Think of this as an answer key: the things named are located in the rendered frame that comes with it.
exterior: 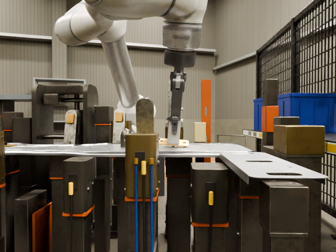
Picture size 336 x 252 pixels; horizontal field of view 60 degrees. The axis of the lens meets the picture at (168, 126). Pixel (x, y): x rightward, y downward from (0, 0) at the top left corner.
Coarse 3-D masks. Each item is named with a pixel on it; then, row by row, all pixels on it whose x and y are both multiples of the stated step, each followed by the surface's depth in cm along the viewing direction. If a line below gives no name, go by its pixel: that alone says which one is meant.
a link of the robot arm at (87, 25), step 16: (96, 0) 50; (112, 0) 50; (128, 0) 51; (144, 0) 52; (160, 0) 55; (80, 16) 93; (96, 16) 68; (112, 16) 56; (128, 16) 56; (144, 16) 57; (80, 32) 95; (96, 32) 92
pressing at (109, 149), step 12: (24, 144) 84; (36, 144) 82; (48, 144) 82; (60, 144) 82; (72, 144) 82; (84, 144) 82; (96, 144) 85; (108, 144) 85; (192, 144) 85; (204, 144) 85; (216, 144) 85; (228, 144) 85; (84, 156) 67; (96, 156) 66; (108, 156) 66; (120, 156) 66; (168, 156) 66; (180, 156) 66; (192, 156) 66; (204, 156) 65; (216, 156) 65
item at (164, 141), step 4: (160, 140) 78; (164, 140) 78; (180, 140) 79; (184, 140) 79; (160, 144) 76; (164, 144) 76; (168, 144) 76; (172, 144) 76; (180, 144) 76; (184, 144) 76; (188, 144) 76
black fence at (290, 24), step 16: (320, 0) 110; (304, 16) 126; (304, 32) 126; (272, 48) 168; (288, 48) 144; (304, 48) 125; (256, 64) 198; (272, 64) 169; (288, 64) 144; (304, 64) 126; (256, 80) 198; (288, 80) 144; (304, 80) 126; (320, 80) 111; (256, 96) 198; (256, 144) 198
